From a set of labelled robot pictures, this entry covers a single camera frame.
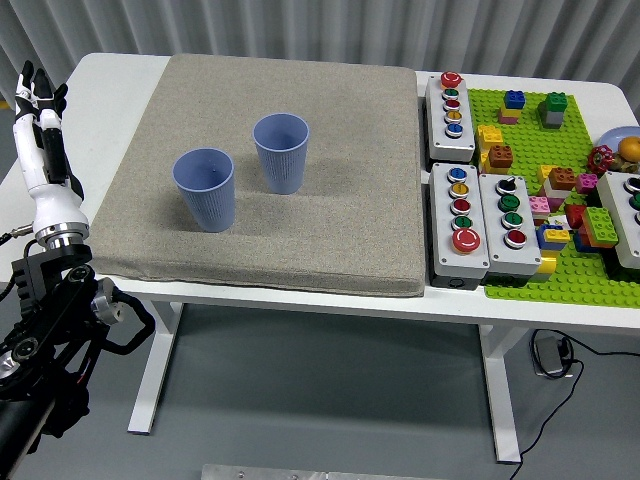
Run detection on four-button box with knob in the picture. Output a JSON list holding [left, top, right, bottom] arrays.
[[477, 172, 544, 286]]

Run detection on red valve wheel toy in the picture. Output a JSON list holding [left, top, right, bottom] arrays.
[[587, 144, 614, 175]]

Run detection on slim five-button control box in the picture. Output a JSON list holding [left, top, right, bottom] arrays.
[[424, 71, 477, 164]]

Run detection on brown toy brick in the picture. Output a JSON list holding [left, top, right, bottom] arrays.
[[487, 144, 515, 169]]

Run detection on grey toy brick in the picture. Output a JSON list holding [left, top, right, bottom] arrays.
[[537, 102, 565, 130]]

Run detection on yellow round toy brick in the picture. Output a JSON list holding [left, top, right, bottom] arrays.
[[535, 251, 559, 285]]

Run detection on orange toy brick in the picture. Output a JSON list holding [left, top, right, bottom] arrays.
[[548, 166, 576, 191]]

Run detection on green studded baseplate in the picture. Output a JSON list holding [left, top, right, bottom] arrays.
[[464, 87, 640, 307]]

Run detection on grey power adapter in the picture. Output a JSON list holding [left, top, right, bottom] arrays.
[[530, 335, 571, 379]]

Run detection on grey pleated curtain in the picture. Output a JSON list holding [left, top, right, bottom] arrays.
[[0, 0, 640, 107]]

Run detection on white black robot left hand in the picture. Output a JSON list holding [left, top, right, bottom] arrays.
[[13, 60, 90, 241]]

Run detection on black power cable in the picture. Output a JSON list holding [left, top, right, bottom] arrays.
[[509, 335, 640, 480]]

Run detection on large lime green toy brick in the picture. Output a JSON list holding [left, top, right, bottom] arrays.
[[583, 206, 620, 246]]

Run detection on light blue plate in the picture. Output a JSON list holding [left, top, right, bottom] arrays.
[[598, 125, 640, 161]]

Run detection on white table leg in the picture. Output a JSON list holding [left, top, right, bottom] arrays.
[[127, 298, 184, 435], [477, 323, 524, 464]]

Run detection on grey control box, black buttons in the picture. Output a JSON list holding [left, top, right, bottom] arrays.
[[594, 171, 640, 271]]

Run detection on wide five-button control box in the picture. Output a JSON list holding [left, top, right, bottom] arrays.
[[428, 162, 491, 290]]

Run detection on blue ribbed plastic cup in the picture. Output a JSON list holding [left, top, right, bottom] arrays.
[[252, 113, 310, 195], [172, 147, 236, 233]]

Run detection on blue and yellow toy brick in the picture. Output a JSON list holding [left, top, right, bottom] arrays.
[[536, 224, 571, 251]]

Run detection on grey-brown fabric mat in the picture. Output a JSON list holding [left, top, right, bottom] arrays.
[[80, 53, 427, 299]]

